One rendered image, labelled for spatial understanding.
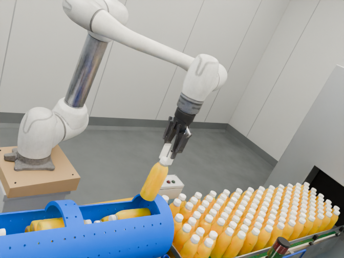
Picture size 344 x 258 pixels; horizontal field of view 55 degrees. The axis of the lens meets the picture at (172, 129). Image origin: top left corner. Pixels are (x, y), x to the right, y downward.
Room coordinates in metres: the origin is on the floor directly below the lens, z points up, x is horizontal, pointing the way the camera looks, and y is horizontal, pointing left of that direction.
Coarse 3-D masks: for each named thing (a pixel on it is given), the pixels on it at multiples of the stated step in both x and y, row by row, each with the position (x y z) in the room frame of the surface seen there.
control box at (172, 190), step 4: (168, 176) 1.68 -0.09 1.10; (172, 176) 1.70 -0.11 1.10; (176, 176) 1.72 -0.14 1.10; (164, 180) 1.62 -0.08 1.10; (176, 180) 1.67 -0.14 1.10; (164, 184) 1.58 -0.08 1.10; (168, 184) 1.60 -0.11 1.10; (172, 184) 1.61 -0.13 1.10; (176, 184) 1.63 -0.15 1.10; (180, 184) 1.65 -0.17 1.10; (160, 188) 1.54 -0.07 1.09; (164, 188) 1.56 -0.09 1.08; (168, 188) 1.58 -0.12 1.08; (172, 188) 1.61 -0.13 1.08; (176, 188) 1.63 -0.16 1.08; (180, 188) 1.65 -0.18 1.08; (160, 192) 1.55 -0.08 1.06; (164, 192) 1.57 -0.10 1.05; (168, 192) 1.59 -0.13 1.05; (172, 192) 1.61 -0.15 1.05; (176, 192) 1.64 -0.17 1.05; (180, 192) 1.66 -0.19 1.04; (168, 196) 1.60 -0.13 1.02; (172, 196) 1.62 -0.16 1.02; (176, 196) 1.64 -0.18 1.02
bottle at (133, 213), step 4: (136, 208) 1.25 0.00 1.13; (140, 208) 1.25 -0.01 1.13; (144, 208) 1.26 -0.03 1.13; (120, 212) 1.17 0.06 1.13; (124, 212) 1.18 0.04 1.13; (128, 212) 1.19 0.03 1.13; (132, 212) 1.20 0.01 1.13; (136, 212) 1.21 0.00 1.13; (140, 212) 1.22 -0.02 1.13; (144, 212) 1.24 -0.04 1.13; (148, 212) 1.25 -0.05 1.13; (116, 216) 1.15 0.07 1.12; (120, 216) 1.16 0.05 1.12; (124, 216) 1.16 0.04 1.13; (128, 216) 1.17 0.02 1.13; (132, 216) 1.18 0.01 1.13; (136, 216) 1.20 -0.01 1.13; (140, 216) 1.21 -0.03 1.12
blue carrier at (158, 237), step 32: (0, 224) 0.91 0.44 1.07; (64, 224) 0.89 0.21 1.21; (96, 224) 0.95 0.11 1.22; (128, 224) 1.03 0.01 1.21; (160, 224) 1.12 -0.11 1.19; (0, 256) 0.70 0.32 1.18; (32, 256) 0.76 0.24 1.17; (64, 256) 0.82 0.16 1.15; (96, 256) 0.90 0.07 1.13; (128, 256) 0.99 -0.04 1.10
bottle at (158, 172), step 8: (152, 168) 1.16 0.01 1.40; (160, 168) 1.15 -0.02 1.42; (152, 176) 1.14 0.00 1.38; (160, 176) 1.14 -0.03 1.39; (144, 184) 1.15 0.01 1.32; (152, 184) 1.14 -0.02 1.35; (160, 184) 1.15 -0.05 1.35; (144, 192) 1.14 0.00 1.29; (152, 192) 1.14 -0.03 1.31; (152, 200) 1.14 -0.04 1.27
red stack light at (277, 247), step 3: (276, 240) 1.28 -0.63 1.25; (273, 243) 1.29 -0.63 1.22; (276, 243) 1.27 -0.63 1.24; (273, 246) 1.27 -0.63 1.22; (276, 246) 1.26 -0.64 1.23; (279, 246) 1.25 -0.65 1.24; (282, 246) 1.25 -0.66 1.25; (276, 249) 1.25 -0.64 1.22; (279, 249) 1.25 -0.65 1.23; (282, 249) 1.25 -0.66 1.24; (285, 249) 1.25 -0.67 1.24; (279, 252) 1.25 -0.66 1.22; (282, 252) 1.25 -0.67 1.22; (285, 252) 1.25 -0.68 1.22
